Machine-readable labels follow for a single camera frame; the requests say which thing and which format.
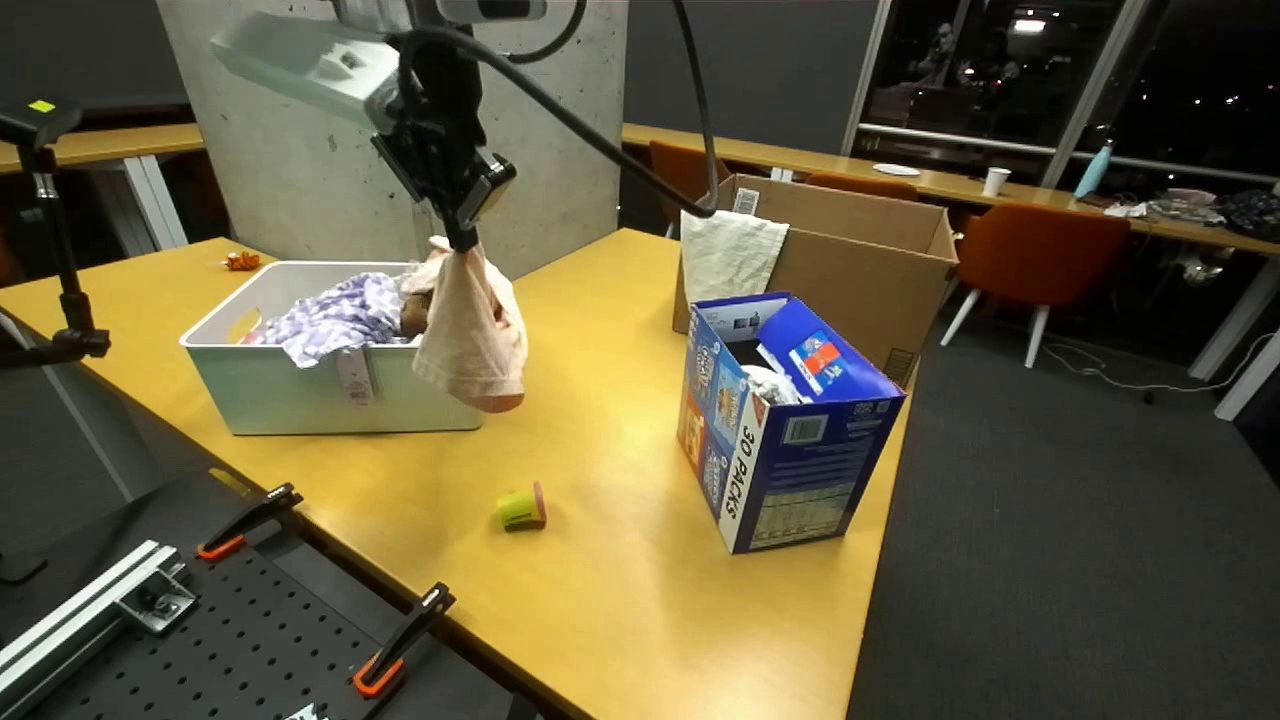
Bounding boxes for light blue bottle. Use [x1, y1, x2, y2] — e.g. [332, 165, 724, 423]
[1072, 135, 1115, 204]

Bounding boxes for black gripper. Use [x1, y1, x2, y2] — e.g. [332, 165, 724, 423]
[368, 32, 519, 255]

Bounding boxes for black camera stand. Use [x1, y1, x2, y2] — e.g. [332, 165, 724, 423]
[0, 93, 118, 374]

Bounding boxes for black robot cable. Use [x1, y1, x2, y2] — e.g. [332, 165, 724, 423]
[433, 0, 730, 221]

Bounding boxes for black orange bar clamp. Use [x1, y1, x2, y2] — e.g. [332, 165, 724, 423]
[349, 582, 460, 703]
[193, 482, 308, 567]

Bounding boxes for short wooden desk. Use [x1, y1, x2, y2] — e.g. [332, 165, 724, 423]
[0, 122, 214, 255]

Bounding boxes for white towel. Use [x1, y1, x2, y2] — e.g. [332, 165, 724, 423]
[677, 202, 793, 312]

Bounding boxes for white plastic bin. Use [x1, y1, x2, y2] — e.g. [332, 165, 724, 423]
[177, 255, 490, 441]

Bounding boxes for brown cardboard box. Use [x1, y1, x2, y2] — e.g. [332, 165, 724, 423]
[669, 172, 964, 393]

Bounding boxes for black perforated board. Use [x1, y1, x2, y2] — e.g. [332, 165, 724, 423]
[0, 473, 538, 720]

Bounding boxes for pale pink printed shirt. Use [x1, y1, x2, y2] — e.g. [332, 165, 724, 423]
[396, 237, 533, 418]

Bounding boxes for clear bag tan pieces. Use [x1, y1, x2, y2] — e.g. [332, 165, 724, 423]
[221, 305, 268, 349]

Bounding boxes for green spice cup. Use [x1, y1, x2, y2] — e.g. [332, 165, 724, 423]
[490, 482, 552, 536]

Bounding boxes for blue snack variety box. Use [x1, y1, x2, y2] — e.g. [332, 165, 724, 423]
[672, 289, 914, 555]

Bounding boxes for aluminium rail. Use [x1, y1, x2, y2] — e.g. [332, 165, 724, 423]
[0, 536, 202, 720]

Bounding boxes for orange chair white legs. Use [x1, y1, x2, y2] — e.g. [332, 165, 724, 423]
[937, 202, 1137, 374]

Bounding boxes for purple white checkered cloth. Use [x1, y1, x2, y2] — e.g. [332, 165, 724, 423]
[246, 269, 415, 374]

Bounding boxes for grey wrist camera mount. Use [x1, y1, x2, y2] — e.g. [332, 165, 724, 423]
[214, 14, 407, 129]

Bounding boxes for white packets in snack box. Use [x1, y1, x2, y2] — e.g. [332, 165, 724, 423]
[737, 342, 818, 407]

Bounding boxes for long wooden desk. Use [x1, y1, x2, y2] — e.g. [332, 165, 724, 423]
[621, 122, 1280, 259]

